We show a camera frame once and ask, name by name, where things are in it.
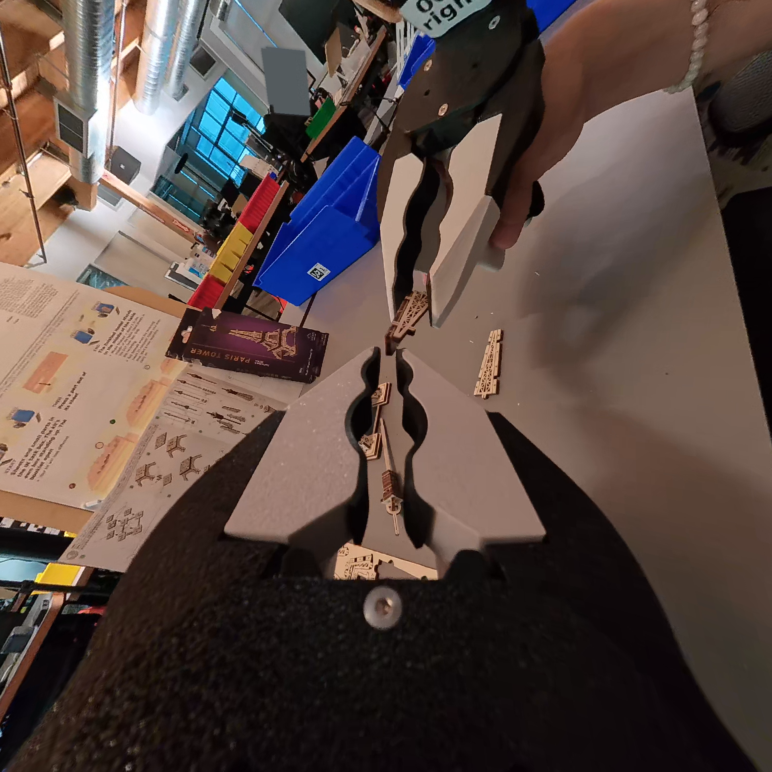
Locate grey desk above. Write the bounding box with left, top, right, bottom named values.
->
left=274, top=89, right=772, bottom=772

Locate yellow plastic bin stack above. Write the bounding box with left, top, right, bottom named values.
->
left=210, top=222, right=255, bottom=285

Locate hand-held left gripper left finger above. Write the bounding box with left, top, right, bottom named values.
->
left=224, top=347, right=382, bottom=580

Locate beige dotted sheet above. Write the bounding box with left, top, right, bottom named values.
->
left=350, top=0, right=406, bottom=25

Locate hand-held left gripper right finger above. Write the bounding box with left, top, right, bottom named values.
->
left=395, top=349, right=547, bottom=580

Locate person's right forearm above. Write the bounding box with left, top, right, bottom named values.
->
left=694, top=0, right=772, bottom=88

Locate blue plastic bin white tag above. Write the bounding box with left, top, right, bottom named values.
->
left=253, top=205, right=376, bottom=307

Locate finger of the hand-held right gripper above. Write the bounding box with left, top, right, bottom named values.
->
left=379, top=150, right=444, bottom=320
left=425, top=113, right=507, bottom=329

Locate wooden parts sheet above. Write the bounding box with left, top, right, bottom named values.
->
left=333, top=542, right=440, bottom=581

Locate black wall speaker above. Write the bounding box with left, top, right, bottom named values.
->
left=105, top=145, right=143, bottom=182

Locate illustrated instruction booklet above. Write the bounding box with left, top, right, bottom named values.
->
left=0, top=261, right=194, bottom=510

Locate person's right hand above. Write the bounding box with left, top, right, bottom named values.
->
left=489, top=0, right=697, bottom=251

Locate silver ventilation duct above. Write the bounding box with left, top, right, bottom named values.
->
left=166, top=0, right=210, bottom=101
left=133, top=0, right=177, bottom=117

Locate wooden-edged background table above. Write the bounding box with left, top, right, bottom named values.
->
left=300, top=27, right=390, bottom=162

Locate red plastic bin stack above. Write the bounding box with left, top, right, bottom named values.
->
left=187, top=273, right=234, bottom=310
left=238, top=174, right=282, bottom=234

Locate large window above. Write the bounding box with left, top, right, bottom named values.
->
left=150, top=75, right=267, bottom=209

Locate wide wooden lattice panel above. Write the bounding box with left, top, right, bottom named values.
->
left=473, top=329, right=504, bottom=400

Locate assembly diagram sheet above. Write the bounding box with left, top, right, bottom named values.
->
left=59, top=362, right=302, bottom=573

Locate green plastic bin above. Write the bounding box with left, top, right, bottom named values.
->
left=304, top=96, right=337, bottom=141

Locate silver duct with vent box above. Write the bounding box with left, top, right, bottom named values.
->
left=54, top=0, right=118, bottom=191

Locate purple model kit box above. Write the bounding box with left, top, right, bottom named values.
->
left=164, top=306, right=330, bottom=384

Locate white bead bracelet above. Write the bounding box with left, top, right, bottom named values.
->
left=663, top=0, right=708, bottom=95

